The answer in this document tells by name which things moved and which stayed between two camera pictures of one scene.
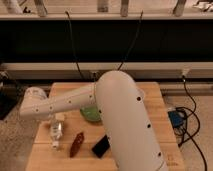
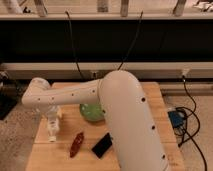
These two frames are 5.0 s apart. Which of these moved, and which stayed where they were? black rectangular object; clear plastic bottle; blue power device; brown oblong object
Moved: clear plastic bottle
Stayed: blue power device; black rectangular object; brown oblong object
